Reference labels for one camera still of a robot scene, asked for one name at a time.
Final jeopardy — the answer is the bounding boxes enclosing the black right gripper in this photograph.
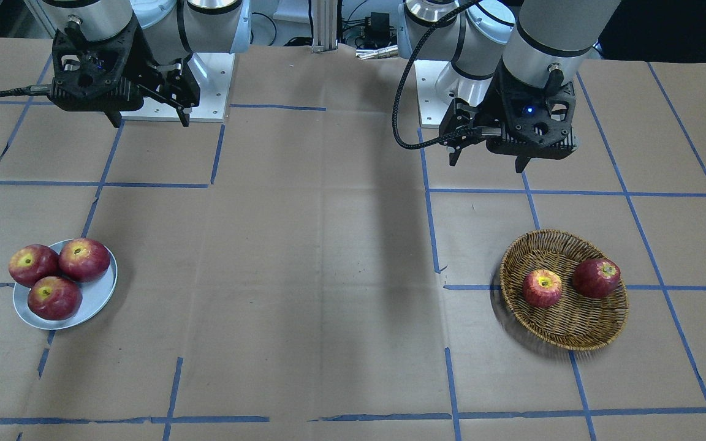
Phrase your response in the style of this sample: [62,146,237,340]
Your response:
[48,17,200,128]

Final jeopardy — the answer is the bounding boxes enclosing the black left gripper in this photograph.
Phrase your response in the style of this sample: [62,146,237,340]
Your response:
[439,62,578,174]

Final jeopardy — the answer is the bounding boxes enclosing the red yellow apple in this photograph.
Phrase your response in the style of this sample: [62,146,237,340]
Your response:
[522,269,563,308]

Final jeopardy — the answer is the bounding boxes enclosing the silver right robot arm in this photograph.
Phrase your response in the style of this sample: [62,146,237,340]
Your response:
[40,1,251,127]

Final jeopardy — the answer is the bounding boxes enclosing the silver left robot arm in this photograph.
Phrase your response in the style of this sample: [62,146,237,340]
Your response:
[392,1,619,173]

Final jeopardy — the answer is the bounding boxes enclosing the red apple plate back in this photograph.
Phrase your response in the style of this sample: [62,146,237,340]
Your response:
[8,244,61,288]
[58,238,110,283]

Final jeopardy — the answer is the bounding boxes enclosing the red apple plate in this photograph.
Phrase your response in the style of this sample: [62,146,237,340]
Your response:
[8,244,61,288]
[58,238,110,283]
[27,276,82,321]

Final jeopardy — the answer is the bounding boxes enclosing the dark red apple in basket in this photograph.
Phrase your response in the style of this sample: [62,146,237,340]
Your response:
[571,258,620,299]

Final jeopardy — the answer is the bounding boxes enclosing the light blue plate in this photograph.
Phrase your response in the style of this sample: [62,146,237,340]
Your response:
[12,239,118,330]

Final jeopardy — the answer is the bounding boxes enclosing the red apple plate front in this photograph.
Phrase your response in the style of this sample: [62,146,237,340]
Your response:
[27,276,82,321]

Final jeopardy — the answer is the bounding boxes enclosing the black power adapter box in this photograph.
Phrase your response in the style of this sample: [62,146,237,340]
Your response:
[365,12,390,44]

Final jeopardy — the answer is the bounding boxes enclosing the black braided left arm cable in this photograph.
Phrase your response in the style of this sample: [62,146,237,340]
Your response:
[393,0,482,151]

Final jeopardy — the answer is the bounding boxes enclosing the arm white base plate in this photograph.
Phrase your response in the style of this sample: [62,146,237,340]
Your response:
[121,53,237,123]
[414,59,467,129]

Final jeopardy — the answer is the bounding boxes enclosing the aluminium frame post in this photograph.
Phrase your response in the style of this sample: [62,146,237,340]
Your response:
[309,1,341,53]

